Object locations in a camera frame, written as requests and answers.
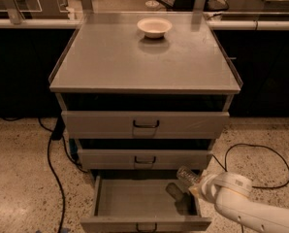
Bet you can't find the black floor cable left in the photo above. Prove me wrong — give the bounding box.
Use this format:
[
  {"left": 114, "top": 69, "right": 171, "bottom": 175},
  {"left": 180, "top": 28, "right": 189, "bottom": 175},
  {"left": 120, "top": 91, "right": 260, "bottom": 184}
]
[{"left": 0, "top": 116, "right": 87, "bottom": 233}]

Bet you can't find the white paper bowl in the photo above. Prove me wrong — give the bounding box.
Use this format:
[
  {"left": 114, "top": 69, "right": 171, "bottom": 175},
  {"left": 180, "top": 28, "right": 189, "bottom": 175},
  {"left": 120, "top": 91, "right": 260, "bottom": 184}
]
[{"left": 137, "top": 17, "right": 173, "bottom": 39}]

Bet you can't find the grey bottom drawer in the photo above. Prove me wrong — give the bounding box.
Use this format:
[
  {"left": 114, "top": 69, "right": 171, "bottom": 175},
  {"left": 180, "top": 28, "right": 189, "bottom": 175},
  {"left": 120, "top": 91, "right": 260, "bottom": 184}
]
[{"left": 80, "top": 175, "right": 211, "bottom": 233}]

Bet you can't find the grey top drawer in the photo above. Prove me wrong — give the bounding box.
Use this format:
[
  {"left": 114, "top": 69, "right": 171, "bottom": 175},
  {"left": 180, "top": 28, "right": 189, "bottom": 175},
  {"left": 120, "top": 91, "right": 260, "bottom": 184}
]
[{"left": 62, "top": 111, "right": 229, "bottom": 139}]

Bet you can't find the grey middle drawer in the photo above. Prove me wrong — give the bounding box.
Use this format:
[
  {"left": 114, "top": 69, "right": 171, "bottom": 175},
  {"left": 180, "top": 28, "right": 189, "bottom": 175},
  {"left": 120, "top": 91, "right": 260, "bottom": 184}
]
[{"left": 79, "top": 150, "right": 211, "bottom": 170}]

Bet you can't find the white horizontal rail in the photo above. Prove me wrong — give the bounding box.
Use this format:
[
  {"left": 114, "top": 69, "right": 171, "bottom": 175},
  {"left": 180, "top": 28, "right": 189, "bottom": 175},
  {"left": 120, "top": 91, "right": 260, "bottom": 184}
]
[{"left": 0, "top": 19, "right": 289, "bottom": 31}]

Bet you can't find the grey drawer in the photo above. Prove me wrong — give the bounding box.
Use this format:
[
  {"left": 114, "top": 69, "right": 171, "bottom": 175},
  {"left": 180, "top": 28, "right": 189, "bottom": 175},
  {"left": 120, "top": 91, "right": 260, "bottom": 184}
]
[
  {"left": 80, "top": 175, "right": 211, "bottom": 233},
  {"left": 79, "top": 150, "right": 211, "bottom": 170},
  {"left": 62, "top": 111, "right": 229, "bottom": 139}
]

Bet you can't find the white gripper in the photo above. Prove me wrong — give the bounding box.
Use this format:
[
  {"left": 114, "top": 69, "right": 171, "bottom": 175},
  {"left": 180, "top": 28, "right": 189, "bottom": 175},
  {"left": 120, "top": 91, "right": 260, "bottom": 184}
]
[{"left": 189, "top": 174, "right": 217, "bottom": 202}]

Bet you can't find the black power adapter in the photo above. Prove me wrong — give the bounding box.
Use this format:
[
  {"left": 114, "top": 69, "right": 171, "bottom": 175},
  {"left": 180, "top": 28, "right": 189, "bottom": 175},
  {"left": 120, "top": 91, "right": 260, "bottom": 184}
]
[{"left": 50, "top": 116, "right": 65, "bottom": 141}]

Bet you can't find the white cup with straw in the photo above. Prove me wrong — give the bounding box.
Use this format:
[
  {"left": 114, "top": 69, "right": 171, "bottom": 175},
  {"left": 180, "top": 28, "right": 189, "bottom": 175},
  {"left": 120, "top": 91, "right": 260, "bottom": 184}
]
[{"left": 144, "top": 0, "right": 159, "bottom": 11}]

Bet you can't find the grey drawer cabinet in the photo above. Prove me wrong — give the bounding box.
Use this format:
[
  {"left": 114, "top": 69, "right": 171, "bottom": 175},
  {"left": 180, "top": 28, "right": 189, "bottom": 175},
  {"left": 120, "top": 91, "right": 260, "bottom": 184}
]
[{"left": 48, "top": 11, "right": 243, "bottom": 180}]

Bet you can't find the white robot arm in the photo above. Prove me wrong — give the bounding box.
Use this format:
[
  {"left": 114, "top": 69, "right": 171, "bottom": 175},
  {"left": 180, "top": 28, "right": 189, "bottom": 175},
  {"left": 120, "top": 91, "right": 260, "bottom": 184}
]
[{"left": 189, "top": 172, "right": 289, "bottom": 233}]

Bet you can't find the clear plastic water bottle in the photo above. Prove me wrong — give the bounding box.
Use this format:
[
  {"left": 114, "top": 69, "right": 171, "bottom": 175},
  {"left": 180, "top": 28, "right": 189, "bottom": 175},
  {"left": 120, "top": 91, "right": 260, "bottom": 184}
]
[{"left": 177, "top": 166, "right": 200, "bottom": 188}]

